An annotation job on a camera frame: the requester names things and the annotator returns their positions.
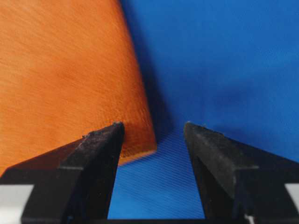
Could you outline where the orange towel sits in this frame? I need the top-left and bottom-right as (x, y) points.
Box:
(0, 0), (157, 172)

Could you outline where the blue table cloth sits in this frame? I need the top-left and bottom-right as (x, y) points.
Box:
(108, 0), (299, 219)

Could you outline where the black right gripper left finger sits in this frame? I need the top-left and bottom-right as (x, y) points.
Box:
(0, 122), (124, 224)

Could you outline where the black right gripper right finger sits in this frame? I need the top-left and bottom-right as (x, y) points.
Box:
(184, 122), (299, 224)

